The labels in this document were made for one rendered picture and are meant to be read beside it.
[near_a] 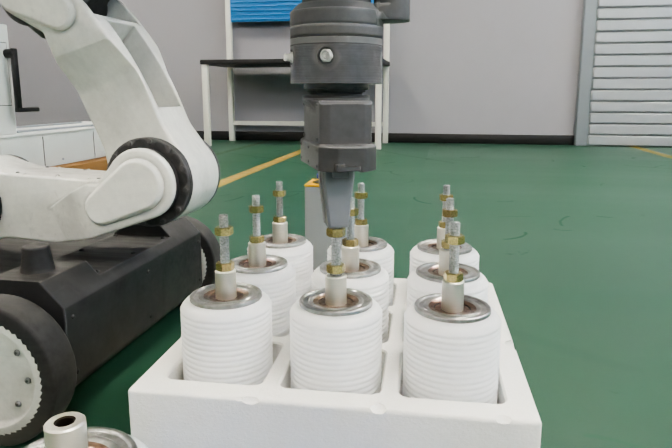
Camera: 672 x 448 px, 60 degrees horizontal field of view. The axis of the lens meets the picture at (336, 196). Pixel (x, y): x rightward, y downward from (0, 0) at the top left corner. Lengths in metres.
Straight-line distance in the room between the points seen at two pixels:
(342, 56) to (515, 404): 0.36
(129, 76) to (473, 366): 0.67
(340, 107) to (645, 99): 5.36
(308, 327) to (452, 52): 5.19
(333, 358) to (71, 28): 0.65
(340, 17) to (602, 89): 5.26
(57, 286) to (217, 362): 0.36
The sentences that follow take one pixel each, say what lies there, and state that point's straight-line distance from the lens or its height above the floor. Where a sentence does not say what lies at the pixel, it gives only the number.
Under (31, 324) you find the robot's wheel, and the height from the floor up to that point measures 0.17.
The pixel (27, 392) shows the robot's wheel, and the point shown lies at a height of 0.08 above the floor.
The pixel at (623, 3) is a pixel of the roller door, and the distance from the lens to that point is 5.81.
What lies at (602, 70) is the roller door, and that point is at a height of 0.67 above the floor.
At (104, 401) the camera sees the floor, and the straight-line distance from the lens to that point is 1.01.
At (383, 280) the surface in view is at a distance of 0.70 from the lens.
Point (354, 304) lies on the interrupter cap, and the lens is 0.60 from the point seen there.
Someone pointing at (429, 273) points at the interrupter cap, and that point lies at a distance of 0.70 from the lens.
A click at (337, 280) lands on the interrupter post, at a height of 0.28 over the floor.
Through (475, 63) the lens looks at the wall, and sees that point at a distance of 5.68.
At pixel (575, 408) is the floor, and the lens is 0.99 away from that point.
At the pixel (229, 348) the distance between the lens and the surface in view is 0.61.
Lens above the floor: 0.46
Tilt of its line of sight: 10 degrees down
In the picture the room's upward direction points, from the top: straight up
